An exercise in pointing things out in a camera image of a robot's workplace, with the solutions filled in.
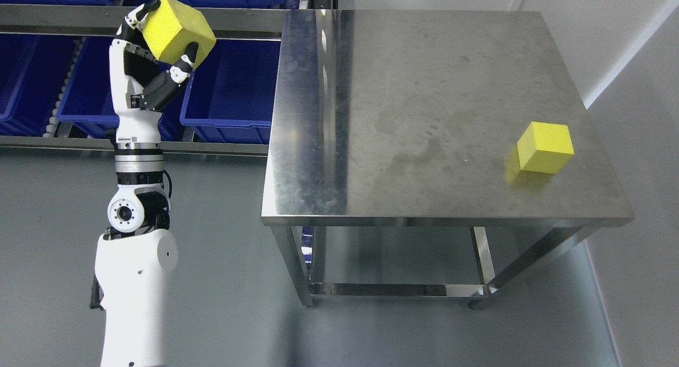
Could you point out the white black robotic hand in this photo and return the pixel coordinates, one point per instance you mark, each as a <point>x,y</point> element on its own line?
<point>140,91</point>

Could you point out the yellow foam block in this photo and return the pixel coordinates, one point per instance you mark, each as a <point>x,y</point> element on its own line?
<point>545,148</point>
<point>169,29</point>

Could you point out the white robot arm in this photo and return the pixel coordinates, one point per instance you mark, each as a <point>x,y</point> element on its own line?
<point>134,260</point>

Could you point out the metal shelf rack left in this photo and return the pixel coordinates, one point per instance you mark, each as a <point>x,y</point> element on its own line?
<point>82,20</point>

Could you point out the blue bin middle left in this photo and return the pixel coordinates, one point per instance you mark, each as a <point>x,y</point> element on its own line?
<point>87,100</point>

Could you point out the blue bin near table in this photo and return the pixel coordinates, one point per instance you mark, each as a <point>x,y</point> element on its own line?
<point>230,97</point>

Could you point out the blue bin far left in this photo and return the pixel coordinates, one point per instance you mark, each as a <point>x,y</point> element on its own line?
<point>33,72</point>

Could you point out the stainless steel table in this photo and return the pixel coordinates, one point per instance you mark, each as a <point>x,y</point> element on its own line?
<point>405,118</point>

